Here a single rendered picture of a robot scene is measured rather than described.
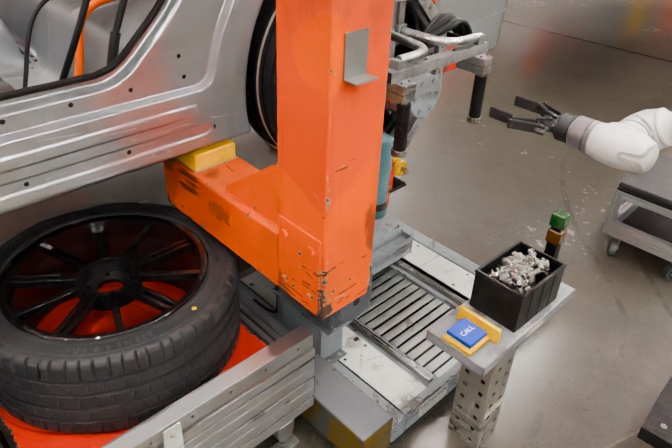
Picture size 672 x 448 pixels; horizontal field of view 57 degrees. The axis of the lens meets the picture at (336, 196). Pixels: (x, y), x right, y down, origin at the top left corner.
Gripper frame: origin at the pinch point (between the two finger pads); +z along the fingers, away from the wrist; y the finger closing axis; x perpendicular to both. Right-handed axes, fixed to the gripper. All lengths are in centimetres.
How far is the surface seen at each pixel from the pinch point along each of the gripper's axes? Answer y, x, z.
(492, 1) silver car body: 57, 12, 46
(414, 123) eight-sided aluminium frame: -2.0, -15.4, 30.7
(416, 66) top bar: -28.7, 14.9, 11.6
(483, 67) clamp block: -2.1, 9.8, 8.5
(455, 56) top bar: -12.2, 14.2, 11.6
